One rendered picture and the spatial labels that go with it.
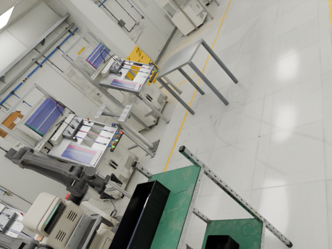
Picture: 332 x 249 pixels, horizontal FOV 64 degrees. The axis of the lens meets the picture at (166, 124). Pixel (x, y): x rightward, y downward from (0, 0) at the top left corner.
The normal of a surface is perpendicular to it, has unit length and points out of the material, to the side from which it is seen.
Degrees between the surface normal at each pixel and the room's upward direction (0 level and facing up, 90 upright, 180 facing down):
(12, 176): 90
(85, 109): 90
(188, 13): 90
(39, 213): 42
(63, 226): 98
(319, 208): 0
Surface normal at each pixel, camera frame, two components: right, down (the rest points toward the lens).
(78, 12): -0.32, 0.73
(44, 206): -0.06, -0.65
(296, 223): -0.68, -0.62
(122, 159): 0.66, -0.29
